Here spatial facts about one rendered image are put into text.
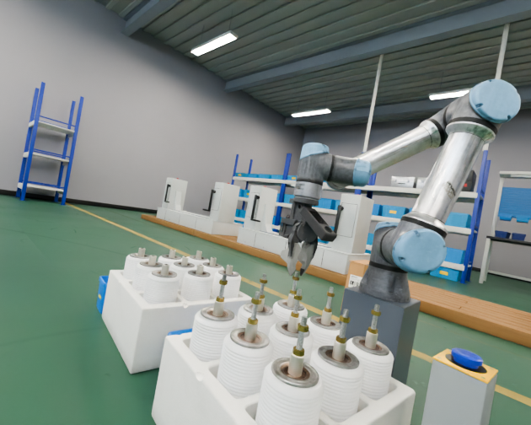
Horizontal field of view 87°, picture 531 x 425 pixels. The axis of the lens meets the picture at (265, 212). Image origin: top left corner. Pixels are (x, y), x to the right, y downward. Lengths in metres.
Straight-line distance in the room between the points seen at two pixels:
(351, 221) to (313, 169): 1.92
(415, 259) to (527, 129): 8.49
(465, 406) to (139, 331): 0.72
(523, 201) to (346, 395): 5.95
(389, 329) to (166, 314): 0.63
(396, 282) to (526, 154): 8.20
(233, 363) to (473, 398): 0.36
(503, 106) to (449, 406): 0.69
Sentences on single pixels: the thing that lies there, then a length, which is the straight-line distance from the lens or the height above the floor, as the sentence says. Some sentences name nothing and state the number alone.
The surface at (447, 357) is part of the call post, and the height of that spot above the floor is 0.32.
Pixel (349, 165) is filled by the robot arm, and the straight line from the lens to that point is 0.79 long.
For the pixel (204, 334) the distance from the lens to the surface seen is 0.64.
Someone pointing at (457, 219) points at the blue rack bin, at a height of 0.90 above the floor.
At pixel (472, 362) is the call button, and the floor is 0.33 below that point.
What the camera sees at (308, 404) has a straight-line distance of 0.49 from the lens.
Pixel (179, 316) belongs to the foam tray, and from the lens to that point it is 0.91.
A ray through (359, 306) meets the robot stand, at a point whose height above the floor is 0.26.
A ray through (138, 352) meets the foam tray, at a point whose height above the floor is 0.06.
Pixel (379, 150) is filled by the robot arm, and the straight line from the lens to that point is 0.96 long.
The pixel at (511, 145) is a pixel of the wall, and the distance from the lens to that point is 9.10.
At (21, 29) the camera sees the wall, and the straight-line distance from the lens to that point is 7.06.
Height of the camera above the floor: 0.49
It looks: level
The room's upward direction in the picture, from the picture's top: 10 degrees clockwise
